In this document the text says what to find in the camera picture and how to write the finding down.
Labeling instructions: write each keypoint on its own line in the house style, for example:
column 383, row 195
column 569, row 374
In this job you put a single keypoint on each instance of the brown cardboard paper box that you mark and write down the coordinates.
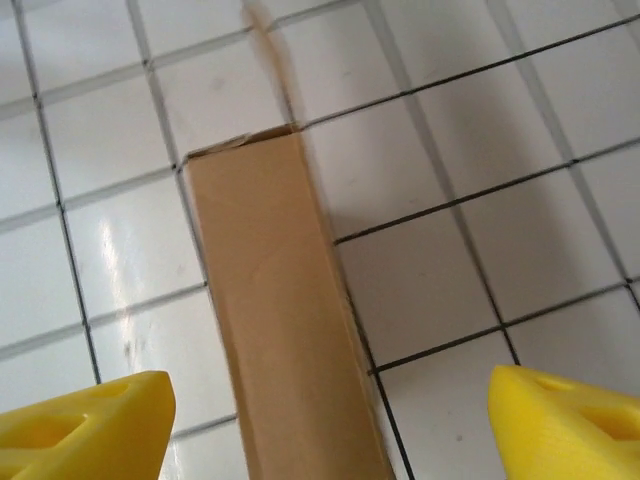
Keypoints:
column 280, row 300

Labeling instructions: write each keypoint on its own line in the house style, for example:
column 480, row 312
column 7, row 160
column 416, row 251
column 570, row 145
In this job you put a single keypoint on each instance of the white gridded table mat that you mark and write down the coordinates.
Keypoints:
column 475, row 275

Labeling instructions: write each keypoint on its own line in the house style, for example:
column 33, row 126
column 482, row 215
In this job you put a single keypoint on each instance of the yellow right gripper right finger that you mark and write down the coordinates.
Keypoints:
column 565, row 425

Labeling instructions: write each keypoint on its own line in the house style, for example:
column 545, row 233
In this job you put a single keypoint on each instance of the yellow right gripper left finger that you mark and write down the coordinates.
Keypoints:
column 85, row 430

